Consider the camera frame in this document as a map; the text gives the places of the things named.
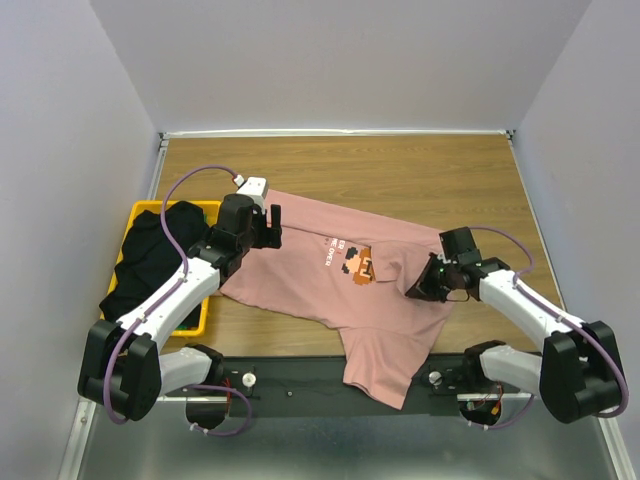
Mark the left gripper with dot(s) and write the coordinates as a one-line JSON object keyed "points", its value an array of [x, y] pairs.
{"points": [[270, 232]]}

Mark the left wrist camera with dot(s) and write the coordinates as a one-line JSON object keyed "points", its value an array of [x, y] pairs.
{"points": [[255, 188]]}

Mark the black t-shirt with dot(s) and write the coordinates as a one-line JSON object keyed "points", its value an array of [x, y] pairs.
{"points": [[150, 260]]}

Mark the pink printed t-shirt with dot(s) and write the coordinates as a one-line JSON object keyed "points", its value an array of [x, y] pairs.
{"points": [[350, 271]]}

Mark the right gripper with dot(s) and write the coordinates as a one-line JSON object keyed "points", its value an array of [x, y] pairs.
{"points": [[432, 279]]}

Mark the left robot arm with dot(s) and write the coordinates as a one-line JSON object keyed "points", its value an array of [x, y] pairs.
{"points": [[121, 368]]}

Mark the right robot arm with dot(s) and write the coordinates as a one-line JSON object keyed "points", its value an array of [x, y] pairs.
{"points": [[577, 371]]}

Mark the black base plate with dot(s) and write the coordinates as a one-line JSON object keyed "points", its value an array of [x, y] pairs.
{"points": [[312, 386]]}

